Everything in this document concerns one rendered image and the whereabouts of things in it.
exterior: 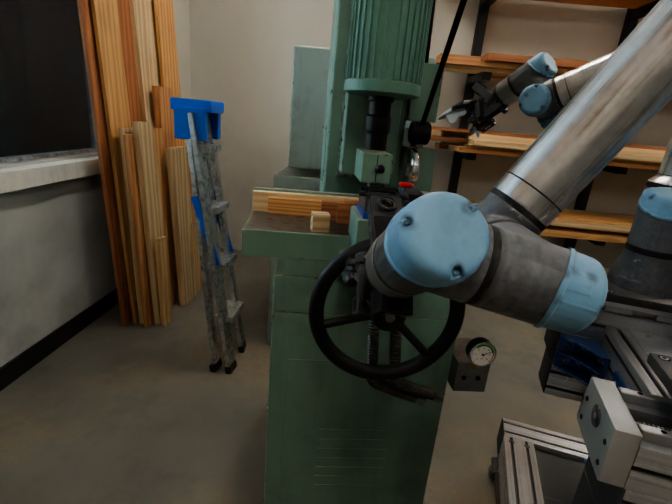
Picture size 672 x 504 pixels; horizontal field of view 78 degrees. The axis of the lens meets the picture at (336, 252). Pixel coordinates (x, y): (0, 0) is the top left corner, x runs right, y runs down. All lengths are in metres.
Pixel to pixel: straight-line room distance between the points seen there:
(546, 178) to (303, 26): 3.01
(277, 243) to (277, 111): 2.53
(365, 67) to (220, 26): 2.63
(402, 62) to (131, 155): 1.53
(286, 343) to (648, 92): 0.79
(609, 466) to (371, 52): 0.83
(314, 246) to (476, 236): 0.59
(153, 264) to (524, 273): 2.09
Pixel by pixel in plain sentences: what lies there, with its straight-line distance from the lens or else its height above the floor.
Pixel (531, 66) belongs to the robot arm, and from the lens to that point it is 1.35.
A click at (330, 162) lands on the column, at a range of 1.21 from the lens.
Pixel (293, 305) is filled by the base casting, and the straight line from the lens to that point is 0.95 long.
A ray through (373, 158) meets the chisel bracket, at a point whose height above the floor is 1.06.
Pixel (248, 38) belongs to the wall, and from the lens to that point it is 3.46.
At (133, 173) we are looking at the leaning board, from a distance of 2.21.
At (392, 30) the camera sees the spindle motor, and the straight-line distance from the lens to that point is 0.96.
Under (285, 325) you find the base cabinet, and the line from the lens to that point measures 0.97.
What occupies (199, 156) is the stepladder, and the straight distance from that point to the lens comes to 1.72.
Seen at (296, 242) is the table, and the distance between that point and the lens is 0.89.
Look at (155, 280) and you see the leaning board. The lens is 2.35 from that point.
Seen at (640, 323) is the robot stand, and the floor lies 0.75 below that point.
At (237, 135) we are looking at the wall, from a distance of 3.45.
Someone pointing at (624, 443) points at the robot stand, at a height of 0.76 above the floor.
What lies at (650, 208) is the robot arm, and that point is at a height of 1.01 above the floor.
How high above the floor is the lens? 1.14
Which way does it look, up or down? 18 degrees down
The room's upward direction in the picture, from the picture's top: 5 degrees clockwise
